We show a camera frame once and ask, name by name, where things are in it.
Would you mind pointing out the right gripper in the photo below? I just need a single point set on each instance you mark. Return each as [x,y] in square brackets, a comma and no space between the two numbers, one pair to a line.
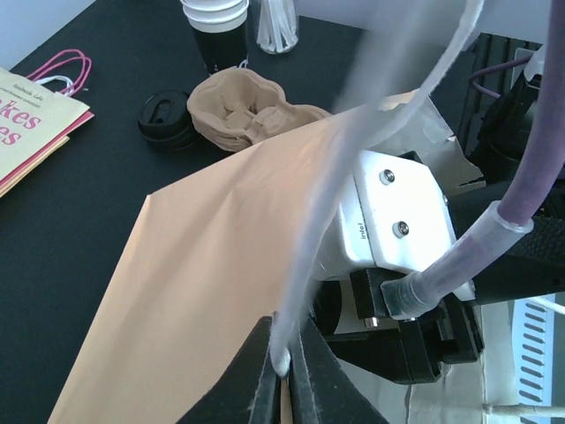
[407,353]

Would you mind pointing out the stack of black lids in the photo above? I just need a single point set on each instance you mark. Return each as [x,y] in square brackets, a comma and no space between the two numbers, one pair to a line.
[165,123]

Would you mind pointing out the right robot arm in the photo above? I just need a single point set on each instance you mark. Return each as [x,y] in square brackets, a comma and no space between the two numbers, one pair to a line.
[522,140]

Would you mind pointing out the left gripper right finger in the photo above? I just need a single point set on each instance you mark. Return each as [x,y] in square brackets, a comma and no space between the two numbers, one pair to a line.
[320,392]

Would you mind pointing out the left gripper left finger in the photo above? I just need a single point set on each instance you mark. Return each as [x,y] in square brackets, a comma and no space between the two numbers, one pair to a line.
[249,391]

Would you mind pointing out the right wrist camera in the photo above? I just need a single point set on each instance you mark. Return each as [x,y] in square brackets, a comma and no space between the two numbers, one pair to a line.
[392,215]

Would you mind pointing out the light blue cable duct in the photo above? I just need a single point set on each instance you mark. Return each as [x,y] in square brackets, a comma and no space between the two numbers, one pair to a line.
[537,335]

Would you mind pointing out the jar of white stirrers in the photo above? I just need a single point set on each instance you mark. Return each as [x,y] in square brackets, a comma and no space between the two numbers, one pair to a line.
[277,25]

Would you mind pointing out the stack of paper cups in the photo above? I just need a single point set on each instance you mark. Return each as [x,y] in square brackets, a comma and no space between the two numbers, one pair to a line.
[219,28]

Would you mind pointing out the Cakes printed paper bag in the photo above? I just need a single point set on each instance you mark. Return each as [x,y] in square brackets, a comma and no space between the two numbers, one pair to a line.
[39,111]

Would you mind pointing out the orange paper bag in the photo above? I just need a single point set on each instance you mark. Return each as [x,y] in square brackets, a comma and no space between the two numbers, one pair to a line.
[238,241]

